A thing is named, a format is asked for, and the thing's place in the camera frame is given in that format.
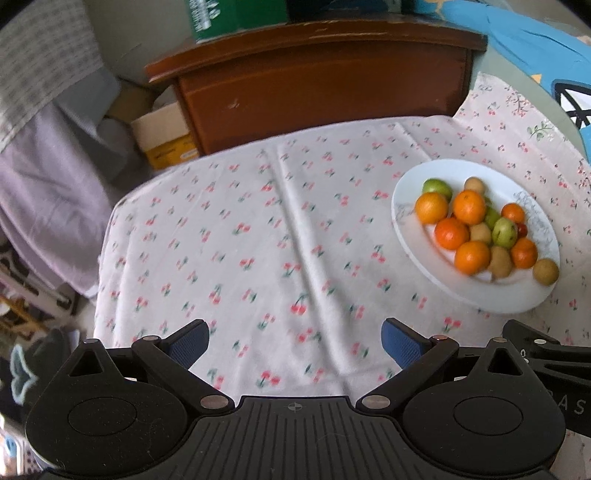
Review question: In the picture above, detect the cherry print cloth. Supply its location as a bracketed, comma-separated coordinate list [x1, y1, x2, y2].
[92, 71, 591, 402]

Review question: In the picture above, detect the sage green bed sheet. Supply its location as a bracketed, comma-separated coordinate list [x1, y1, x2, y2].
[471, 44, 591, 158]

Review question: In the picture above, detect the green cardboard box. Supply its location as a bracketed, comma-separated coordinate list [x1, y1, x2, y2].
[187, 0, 289, 43]

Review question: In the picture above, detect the white plate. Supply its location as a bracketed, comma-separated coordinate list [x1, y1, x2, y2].
[392, 159, 561, 315]

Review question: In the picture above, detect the yellow and white cardboard box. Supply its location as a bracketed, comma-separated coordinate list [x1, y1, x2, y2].
[130, 102, 201, 171]

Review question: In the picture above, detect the brown wooden nightstand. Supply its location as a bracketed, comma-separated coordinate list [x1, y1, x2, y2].
[145, 11, 488, 155]

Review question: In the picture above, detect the blue shark plush pillow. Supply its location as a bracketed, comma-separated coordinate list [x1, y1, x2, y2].
[438, 0, 591, 162]

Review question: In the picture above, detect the dark object with teal outline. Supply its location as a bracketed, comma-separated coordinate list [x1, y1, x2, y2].
[9, 328, 72, 411]

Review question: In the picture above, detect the checked grey curtain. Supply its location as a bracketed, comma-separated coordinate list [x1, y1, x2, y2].
[0, 0, 105, 148]

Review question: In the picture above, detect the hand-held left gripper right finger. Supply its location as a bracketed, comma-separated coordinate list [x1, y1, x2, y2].
[355, 318, 530, 413]

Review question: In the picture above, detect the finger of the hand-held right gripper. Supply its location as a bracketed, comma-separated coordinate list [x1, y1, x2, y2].
[502, 319, 591, 370]

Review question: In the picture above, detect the light purple sheet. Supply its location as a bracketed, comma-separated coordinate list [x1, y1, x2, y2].
[0, 104, 139, 296]

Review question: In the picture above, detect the grey cloth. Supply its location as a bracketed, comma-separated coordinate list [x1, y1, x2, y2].
[55, 69, 155, 185]

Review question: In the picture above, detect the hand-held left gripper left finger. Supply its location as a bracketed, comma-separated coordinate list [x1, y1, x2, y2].
[62, 318, 230, 413]

